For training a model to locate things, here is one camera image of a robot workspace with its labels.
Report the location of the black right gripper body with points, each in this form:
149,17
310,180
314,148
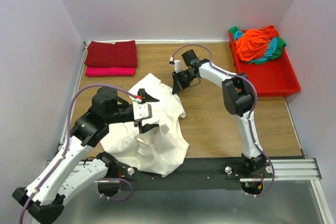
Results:
188,78

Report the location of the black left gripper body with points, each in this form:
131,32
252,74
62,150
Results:
127,112

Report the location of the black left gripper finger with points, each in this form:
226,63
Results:
145,97
147,127

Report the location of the white t-shirt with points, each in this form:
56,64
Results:
161,150

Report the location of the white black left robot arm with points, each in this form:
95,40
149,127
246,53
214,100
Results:
46,197

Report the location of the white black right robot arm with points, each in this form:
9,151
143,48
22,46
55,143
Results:
239,97

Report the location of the pink folded t-shirt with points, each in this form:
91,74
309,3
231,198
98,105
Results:
109,72

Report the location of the dark red folded t-shirt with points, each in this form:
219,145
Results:
106,55

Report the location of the orange t-shirt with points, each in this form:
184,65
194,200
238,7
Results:
253,44

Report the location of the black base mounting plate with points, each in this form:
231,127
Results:
201,173

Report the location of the red plastic bin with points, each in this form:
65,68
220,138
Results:
276,78

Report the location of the teal t-shirt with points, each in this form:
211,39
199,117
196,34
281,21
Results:
271,48

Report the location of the green t-shirt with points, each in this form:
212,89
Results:
279,43

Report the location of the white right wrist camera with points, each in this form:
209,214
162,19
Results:
178,66

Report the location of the aluminium left side rail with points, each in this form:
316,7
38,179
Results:
72,98

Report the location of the aluminium frame rail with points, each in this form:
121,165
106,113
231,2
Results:
285,169

